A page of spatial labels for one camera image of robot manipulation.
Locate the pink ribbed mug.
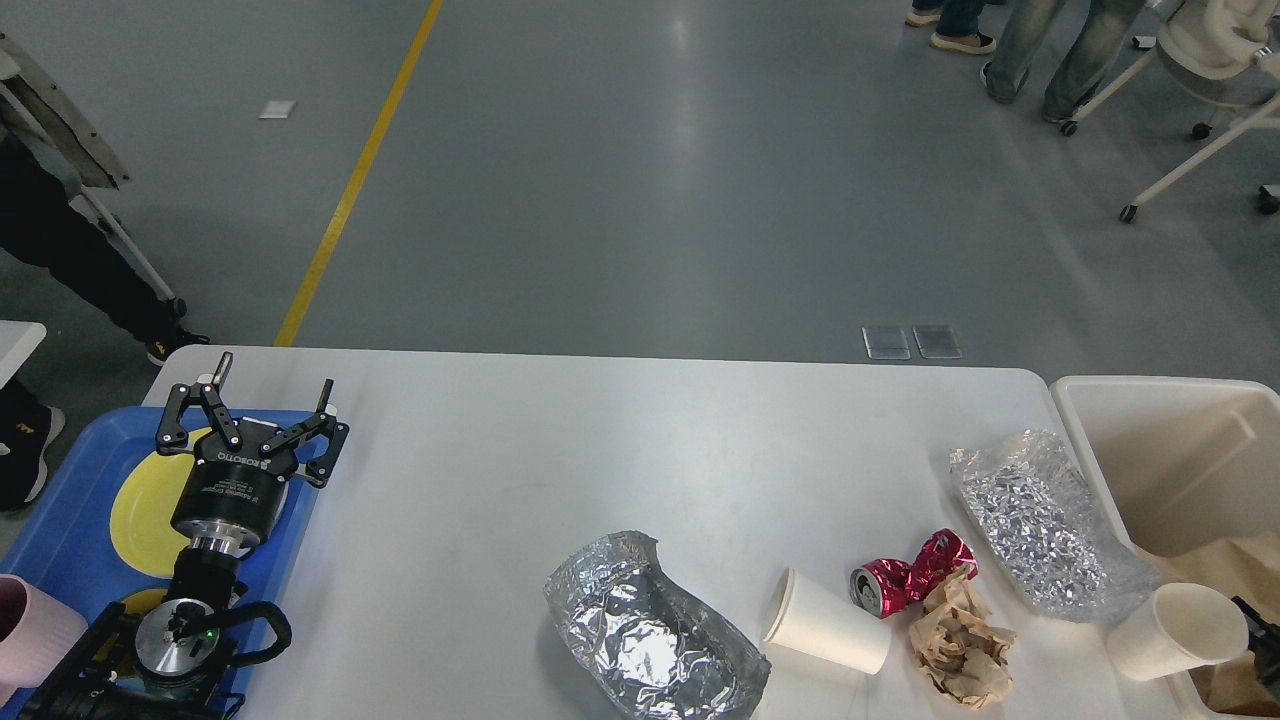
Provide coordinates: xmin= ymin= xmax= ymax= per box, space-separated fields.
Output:
xmin=1 ymin=574 xmax=87 ymax=703

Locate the floor outlet plate right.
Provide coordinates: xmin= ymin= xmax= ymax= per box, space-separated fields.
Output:
xmin=911 ymin=325 xmax=964 ymax=360

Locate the floor outlet plate left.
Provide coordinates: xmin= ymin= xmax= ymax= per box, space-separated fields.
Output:
xmin=861 ymin=325 xmax=913 ymax=361

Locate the grey chair at left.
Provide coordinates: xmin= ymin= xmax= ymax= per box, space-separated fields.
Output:
xmin=1 ymin=33 xmax=187 ymax=319

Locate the person in blue jeans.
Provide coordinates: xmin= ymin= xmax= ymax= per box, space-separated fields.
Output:
xmin=980 ymin=1 xmax=1146 ymax=122

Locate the brown paper bag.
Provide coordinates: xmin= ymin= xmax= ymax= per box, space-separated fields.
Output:
xmin=1140 ymin=530 xmax=1280 ymax=716

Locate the teal green mug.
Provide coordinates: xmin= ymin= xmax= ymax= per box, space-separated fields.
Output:
xmin=93 ymin=587 xmax=166 ymax=682

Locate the foil sheet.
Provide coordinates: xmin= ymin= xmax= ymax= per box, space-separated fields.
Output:
xmin=948 ymin=430 xmax=1161 ymax=624

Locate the yellow plate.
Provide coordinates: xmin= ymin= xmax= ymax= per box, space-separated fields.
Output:
xmin=110 ymin=452 xmax=260 ymax=579

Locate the foil tray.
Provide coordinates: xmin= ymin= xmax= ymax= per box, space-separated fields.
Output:
xmin=544 ymin=530 xmax=771 ymax=719

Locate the white paper cup in bin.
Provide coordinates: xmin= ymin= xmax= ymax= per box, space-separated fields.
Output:
xmin=1105 ymin=583 xmax=1249 ymax=682

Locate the crumpled brown paper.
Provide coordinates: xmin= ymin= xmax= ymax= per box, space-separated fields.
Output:
xmin=908 ymin=570 xmax=1018 ymax=708

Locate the beige plastic bin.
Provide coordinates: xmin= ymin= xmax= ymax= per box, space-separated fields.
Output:
xmin=1051 ymin=375 xmax=1280 ymax=719

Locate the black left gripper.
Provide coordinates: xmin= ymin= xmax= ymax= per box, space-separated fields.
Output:
xmin=155 ymin=352 xmax=349 ymax=547

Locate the floor outlet plate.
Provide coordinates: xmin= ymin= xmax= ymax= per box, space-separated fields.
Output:
xmin=911 ymin=325 xmax=964 ymax=360
xmin=861 ymin=325 xmax=913 ymax=361

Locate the crushed red can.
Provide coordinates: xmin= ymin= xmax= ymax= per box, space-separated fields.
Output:
xmin=847 ymin=528 xmax=978 ymax=619

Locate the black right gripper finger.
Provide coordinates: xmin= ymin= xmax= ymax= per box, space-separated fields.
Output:
xmin=1233 ymin=596 xmax=1279 ymax=691

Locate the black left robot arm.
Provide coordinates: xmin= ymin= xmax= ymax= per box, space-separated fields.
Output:
xmin=20 ymin=354 xmax=349 ymax=719

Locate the white side table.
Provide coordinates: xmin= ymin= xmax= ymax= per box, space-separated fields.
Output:
xmin=0 ymin=320 xmax=47 ymax=386

